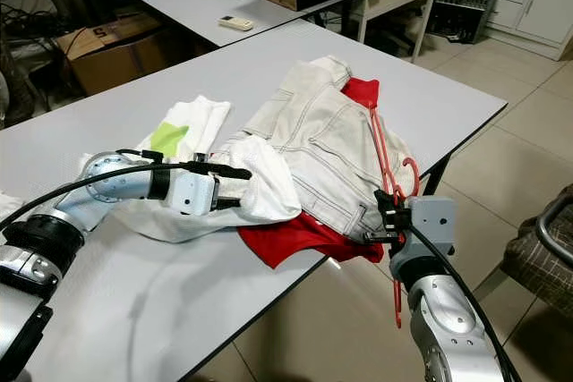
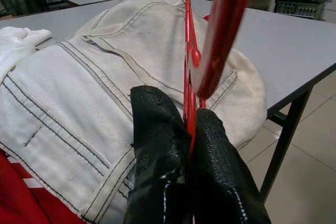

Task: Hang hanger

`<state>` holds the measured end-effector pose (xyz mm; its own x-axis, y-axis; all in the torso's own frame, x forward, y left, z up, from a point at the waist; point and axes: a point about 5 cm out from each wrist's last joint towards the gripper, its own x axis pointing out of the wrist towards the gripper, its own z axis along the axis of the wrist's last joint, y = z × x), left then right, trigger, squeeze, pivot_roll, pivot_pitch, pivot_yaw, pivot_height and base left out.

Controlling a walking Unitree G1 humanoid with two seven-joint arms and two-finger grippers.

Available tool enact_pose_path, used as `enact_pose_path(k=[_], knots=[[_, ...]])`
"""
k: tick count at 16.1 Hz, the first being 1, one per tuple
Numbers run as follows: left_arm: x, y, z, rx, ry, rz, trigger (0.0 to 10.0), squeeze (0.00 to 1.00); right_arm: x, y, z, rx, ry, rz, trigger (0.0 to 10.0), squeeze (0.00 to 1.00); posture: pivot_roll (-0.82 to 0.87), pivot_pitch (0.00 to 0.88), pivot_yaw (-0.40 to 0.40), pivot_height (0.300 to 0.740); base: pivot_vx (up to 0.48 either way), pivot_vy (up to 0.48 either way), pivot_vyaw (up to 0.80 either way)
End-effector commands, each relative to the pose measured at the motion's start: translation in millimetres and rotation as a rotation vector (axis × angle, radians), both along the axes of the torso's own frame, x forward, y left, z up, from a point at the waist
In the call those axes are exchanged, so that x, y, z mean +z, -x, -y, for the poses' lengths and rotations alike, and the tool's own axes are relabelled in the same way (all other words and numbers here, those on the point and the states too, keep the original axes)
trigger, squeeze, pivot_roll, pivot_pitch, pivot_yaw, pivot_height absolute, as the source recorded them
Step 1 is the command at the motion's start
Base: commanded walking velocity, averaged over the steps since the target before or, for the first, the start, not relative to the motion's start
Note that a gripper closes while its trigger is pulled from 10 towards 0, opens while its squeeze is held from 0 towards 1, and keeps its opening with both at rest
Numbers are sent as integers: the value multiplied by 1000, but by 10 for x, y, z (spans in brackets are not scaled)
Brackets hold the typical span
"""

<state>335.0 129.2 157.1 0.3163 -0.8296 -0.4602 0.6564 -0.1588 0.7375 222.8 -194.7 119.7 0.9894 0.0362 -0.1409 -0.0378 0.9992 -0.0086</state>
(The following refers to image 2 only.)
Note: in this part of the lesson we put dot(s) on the red garment with white trim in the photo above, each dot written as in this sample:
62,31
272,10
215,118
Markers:
26,203

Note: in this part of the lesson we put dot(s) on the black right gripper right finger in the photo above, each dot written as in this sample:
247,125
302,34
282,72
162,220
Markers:
220,182

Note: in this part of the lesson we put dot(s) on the off-white jeans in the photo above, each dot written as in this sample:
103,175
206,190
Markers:
78,90

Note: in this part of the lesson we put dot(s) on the red plastic clothes hanger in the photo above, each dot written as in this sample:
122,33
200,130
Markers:
225,24

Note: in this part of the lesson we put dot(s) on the grey table with black legs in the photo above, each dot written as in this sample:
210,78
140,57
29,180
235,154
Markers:
275,45

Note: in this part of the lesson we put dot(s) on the black equipment crate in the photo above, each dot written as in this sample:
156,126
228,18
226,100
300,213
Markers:
299,6

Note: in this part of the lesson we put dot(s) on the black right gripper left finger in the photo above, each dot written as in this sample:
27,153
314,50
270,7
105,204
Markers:
157,155

